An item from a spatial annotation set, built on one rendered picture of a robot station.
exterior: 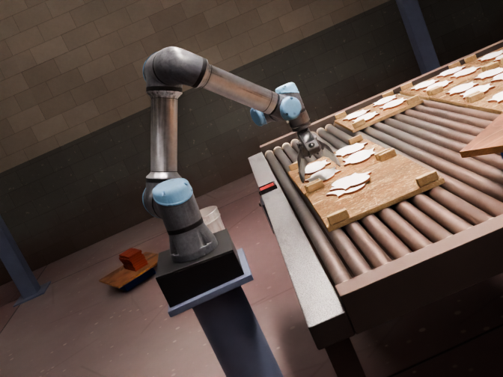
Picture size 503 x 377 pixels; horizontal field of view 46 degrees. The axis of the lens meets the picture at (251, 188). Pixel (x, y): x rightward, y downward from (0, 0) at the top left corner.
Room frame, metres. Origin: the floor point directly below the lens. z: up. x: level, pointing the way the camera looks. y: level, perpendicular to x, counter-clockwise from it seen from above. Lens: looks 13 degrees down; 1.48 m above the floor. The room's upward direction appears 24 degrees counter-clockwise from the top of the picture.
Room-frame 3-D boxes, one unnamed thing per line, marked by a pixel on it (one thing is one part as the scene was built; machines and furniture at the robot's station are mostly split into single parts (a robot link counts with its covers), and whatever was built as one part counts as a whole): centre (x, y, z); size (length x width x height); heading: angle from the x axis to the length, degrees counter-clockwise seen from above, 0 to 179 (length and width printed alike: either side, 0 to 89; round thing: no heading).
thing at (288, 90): (2.09, -0.25, 1.24); 0.09 x 0.08 x 0.11; 111
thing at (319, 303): (2.14, -0.06, 0.88); 2.08 x 0.09 x 0.06; 178
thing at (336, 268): (2.13, -0.13, 0.90); 1.95 x 0.05 x 0.05; 178
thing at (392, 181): (1.75, -0.33, 0.93); 0.41 x 0.35 x 0.02; 178
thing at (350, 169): (2.16, -0.34, 0.93); 0.41 x 0.35 x 0.02; 179
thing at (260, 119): (2.04, -0.17, 1.24); 0.11 x 0.11 x 0.08; 21
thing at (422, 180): (1.55, -0.46, 0.95); 0.06 x 0.02 x 0.03; 88
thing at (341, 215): (1.56, -0.19, 0.95); 0.06 x 0.02 x 0.03; 88
